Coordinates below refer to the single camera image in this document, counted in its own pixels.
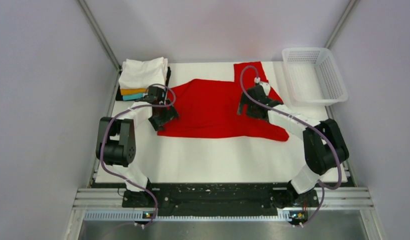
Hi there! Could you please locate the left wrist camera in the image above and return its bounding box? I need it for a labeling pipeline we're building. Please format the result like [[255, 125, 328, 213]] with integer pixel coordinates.
[[145, 85, 167, 104]]

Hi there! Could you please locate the white folded t shirt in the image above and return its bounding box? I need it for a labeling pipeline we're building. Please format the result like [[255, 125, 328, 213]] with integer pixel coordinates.
[[118, 57, 168, 90]]

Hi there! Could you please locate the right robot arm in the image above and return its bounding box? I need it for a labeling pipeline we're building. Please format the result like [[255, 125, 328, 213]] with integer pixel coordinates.
[[237, 84, 350, 206]]

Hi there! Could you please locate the left corner metal post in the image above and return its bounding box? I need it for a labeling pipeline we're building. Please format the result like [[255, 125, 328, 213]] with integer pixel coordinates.
[[76, 0, 121, 72]]

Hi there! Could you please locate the red t shirt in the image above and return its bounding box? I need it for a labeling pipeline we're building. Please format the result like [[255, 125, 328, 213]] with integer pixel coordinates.
[[157, 61, 289, 142]]

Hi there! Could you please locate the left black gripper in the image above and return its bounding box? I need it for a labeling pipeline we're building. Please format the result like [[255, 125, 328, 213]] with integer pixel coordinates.
[[149, 98, 180, 131]]

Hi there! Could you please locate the white plastic basket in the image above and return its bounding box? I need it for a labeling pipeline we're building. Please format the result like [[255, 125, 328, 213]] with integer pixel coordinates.
[[282, 47, 349, 107]]

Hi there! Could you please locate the teal folded t shirt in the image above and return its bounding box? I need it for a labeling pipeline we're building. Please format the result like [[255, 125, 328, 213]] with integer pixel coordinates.
[[122, 93, 147, 101]]

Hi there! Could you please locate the aluminium frame rail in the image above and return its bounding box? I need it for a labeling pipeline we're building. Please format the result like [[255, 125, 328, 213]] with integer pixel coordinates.
[[72, 187, 374, 223]]

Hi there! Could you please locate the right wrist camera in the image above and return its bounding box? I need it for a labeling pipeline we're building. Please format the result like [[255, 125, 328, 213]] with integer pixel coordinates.
[[254, 77, 272, 97]]

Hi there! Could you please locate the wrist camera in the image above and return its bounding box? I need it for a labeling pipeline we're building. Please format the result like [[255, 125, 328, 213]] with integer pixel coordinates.
[[145, 85, 167, 104], [254, 77, 272, 97]]

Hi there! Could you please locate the right corner metal post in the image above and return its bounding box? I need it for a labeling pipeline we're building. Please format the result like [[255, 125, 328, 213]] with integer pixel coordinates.
[[324, 0, 360, 49]]

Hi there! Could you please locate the corner metal post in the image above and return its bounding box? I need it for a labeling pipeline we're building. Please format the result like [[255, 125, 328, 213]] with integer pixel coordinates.
[[76, 0, 121, 72], [324, 0, 360, 49]]

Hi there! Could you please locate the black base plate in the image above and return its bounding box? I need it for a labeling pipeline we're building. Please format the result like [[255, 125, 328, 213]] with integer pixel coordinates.
[[122, 183, 319, 217]]

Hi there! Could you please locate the yellow folded t shirt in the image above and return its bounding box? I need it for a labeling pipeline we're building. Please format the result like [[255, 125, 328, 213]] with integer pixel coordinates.
[[119, 88, 147, 96]]

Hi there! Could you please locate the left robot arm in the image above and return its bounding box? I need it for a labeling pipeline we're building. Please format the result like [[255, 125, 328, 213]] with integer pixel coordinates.
[[96, 99, 179, 207]]

